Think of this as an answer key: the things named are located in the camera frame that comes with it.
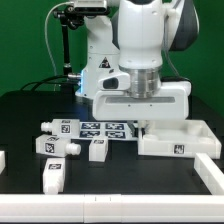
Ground white obstacle wall bar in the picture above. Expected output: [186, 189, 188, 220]
[194, 153, 224, 196]

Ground white square tabletop tray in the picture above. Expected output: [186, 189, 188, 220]
[138, 120, 222, 159]

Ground white sheet with tags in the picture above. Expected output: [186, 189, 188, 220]
[80, 122, 137, 141]

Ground black cables on table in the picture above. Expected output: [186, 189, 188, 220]
[19, 74, 83, 93]

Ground grey camera on stand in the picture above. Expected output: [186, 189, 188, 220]
[72, 0, 108, 15]

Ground white left obstacle wall piece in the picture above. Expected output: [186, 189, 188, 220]
[0, 151, 5, 174]

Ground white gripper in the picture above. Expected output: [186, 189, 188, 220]
[92, 72, 191, 135]

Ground white front obstacle wall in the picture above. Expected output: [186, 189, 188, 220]
[0, 194, 224, 223]

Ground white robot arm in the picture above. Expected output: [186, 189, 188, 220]
[74, 0, 199, 127]

